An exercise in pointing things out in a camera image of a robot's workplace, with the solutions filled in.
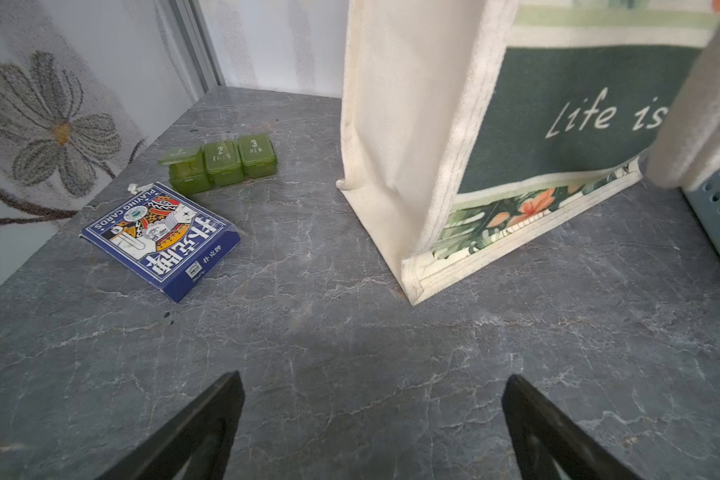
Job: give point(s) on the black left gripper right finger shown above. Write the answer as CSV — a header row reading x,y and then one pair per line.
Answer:
x,y
547,442

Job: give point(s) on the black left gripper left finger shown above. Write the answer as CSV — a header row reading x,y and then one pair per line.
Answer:
x,y
195,444

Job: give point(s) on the canvas tote bag floral print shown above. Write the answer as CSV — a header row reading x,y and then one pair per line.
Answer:
x,y
469,128

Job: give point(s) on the blue playing cards box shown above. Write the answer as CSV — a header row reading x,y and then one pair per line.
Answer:
x,y
165,238

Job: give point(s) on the green pill organizer box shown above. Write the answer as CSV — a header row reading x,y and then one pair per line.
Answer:
x,y
200,168

